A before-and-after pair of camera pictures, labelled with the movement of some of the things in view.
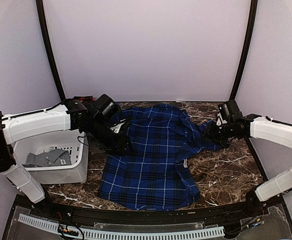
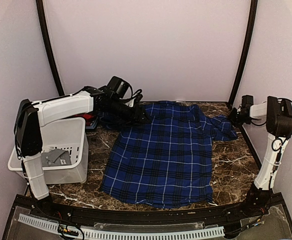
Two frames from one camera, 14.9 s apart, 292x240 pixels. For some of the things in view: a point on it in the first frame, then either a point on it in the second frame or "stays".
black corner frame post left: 41,12 stays
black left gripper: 117,147 → 137,116
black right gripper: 209,131 → 231,114
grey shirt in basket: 54,157 stays
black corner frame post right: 245,51 stays
